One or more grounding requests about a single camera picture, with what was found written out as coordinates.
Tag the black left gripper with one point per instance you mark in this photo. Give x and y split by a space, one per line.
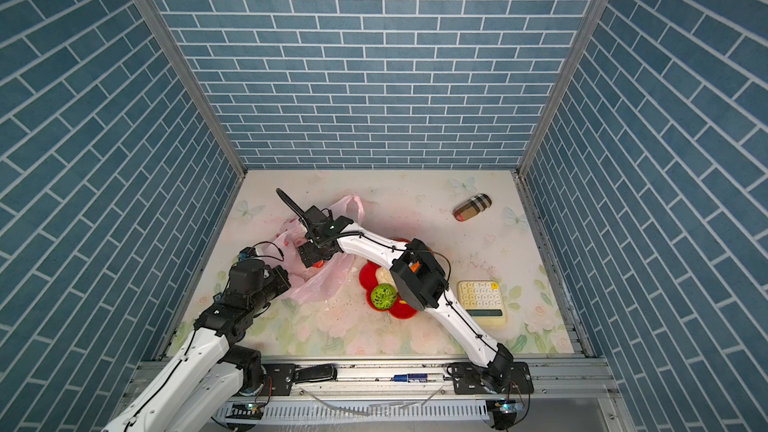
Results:
283 282

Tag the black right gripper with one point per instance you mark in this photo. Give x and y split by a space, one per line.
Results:
307 255

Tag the pink plastic bag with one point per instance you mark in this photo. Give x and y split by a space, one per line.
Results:
313 283

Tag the green fake fruit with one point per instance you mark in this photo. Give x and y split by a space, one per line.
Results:
383 297

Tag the beige fake potato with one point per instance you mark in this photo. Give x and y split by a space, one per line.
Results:
384 276

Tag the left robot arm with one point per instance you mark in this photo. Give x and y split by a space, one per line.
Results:
210 367

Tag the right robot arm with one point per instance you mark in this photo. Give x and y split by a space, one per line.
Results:
423 283

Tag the red flower-shaped bowl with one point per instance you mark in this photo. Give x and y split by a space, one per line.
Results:
401 310

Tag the plaid glasses case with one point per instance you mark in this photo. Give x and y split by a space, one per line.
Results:
472 207

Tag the blue pen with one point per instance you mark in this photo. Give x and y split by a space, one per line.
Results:
411 378

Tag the yellow calculator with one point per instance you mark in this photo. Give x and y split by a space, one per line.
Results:
483 301

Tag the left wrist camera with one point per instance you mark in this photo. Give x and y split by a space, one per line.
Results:
232 292

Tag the aluminium front rail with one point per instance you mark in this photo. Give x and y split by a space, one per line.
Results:
576 394

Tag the aluminium left corner post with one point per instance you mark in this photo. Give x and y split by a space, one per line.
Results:
170 48

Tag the aluminium corner post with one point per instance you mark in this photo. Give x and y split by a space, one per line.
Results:
170 48
581 40

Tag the aluminium right corner post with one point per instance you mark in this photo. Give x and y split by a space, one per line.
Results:
581 40

